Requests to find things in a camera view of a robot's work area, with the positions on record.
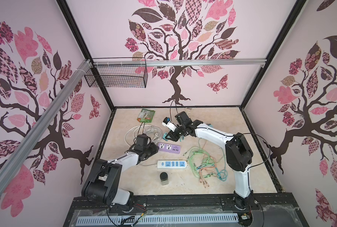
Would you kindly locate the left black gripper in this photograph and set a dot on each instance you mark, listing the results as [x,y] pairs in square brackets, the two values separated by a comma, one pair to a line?
[155,150]

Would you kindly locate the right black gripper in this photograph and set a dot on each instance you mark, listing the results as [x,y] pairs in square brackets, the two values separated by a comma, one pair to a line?
[172,137]

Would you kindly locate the teal charger plug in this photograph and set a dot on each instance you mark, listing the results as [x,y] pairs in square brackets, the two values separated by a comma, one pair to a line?
[165,136]

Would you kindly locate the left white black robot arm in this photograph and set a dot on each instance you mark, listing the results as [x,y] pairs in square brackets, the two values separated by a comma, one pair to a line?
[102,184]

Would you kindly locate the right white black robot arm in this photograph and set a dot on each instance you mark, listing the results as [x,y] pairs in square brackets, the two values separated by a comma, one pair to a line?
[237,151]

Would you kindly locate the purple power strip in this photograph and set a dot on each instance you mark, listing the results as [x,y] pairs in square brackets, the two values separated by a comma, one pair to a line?
[169,148]

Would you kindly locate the white blue power strip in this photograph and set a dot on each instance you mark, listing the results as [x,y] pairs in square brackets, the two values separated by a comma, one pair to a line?
[171,164]

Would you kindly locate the black lid glass jar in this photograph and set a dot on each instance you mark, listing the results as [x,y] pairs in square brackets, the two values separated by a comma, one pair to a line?
[164,178]

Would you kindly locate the green snack packet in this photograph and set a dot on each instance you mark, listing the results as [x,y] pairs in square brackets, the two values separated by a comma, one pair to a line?
[145,116]

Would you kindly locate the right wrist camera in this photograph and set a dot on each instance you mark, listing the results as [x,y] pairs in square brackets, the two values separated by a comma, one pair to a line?
[169,124]

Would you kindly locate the black wire basket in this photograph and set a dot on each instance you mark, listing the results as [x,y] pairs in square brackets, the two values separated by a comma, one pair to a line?
[120,72]

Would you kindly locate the rear aluminium rail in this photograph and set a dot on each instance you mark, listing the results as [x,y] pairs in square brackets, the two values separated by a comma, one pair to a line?
[164,63]

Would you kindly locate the aluminium rail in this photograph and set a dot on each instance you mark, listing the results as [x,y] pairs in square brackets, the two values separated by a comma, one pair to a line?
[15,161]
[164,63]

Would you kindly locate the white slotted cable duct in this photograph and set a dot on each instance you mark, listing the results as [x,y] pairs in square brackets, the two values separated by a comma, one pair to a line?
[155,220]

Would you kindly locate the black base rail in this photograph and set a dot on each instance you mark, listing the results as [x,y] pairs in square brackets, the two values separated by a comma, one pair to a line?
[171,202]

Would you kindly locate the left aluminium rail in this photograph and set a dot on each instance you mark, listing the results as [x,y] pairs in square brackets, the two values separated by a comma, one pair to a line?
[15,161]

